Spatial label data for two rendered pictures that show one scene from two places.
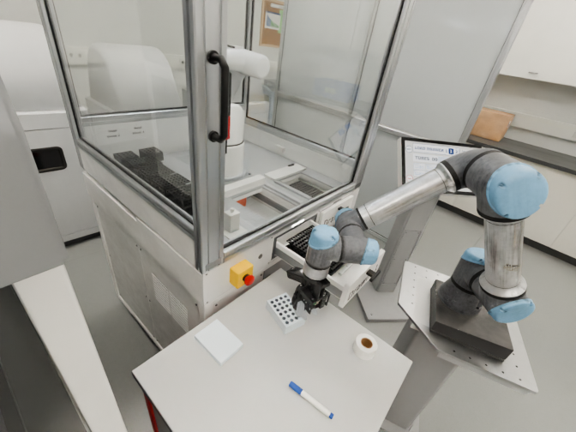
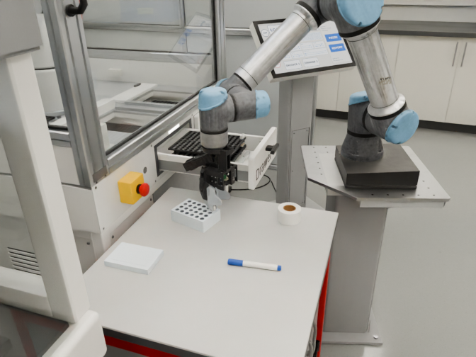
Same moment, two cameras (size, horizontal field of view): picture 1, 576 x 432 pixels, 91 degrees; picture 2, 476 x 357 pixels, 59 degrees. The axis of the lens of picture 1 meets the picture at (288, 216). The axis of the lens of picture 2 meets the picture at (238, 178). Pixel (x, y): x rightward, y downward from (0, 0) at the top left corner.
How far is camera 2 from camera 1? 0.45 m
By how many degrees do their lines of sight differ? 15
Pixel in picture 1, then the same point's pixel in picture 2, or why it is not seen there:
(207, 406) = (151, 304)
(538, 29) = not seen: outside the picture
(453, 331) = (365, 176)
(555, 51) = not seen: outside the picture
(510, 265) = (383, 78)
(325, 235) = (213, 91)
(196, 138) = (54, 13)
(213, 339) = (128, 256)
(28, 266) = (25, 39)
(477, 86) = not seen: outside the picture
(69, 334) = (40, 138)
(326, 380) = (262, 249)
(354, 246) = (244, 98)
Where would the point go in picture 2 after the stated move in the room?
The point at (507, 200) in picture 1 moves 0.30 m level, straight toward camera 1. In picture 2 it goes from (355, 8) to (333, 23)
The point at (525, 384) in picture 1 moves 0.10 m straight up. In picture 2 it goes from (438, 196) to (445, 169)
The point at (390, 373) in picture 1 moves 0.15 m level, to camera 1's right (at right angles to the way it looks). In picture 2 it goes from (321, 226) to (365, 217)
